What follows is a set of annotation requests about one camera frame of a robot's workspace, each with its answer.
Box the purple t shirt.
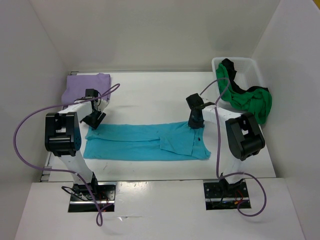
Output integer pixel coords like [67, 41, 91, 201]
[61, 73, 112, 104]

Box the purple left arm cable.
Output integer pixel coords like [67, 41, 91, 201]
[12, 83, 121, 227]

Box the aluminium table edge rail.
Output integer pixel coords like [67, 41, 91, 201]
[44, 72, 217, 185]

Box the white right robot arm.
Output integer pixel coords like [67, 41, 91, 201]
[186, 93, 266, 197]

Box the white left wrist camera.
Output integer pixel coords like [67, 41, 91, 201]
[96, 98, 110, 112]

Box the green t shirt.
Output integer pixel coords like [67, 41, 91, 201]
[215, 62, 272, 125]

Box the black t shirt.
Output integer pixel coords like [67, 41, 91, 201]
[221, 58, 269, 94]

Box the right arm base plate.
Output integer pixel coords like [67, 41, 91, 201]
[203, 179, 251, 211]

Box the white plastic laundry basket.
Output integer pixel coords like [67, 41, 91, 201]
[212, 57, 266, 111]

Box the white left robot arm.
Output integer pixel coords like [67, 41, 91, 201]
[44, 88, 106, 200]

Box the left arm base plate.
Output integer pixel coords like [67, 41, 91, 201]
[61, 182, 116, 213]

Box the cyan t shirt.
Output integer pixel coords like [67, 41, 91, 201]
[83, 121, 211, 162]

